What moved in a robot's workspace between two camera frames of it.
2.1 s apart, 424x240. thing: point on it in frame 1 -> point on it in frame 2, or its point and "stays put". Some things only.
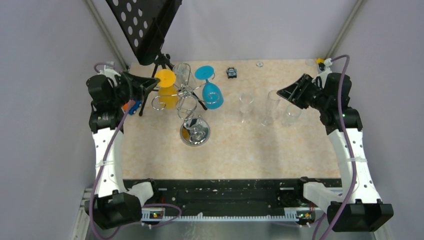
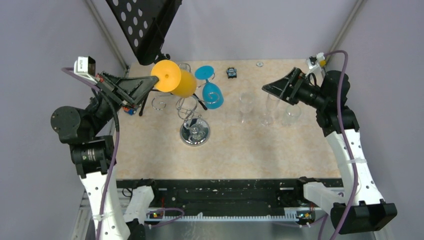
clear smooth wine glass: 245,102 stays put
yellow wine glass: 167,94 -> 180,83
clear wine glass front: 273,99 stays put
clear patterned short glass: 293,112 stays put
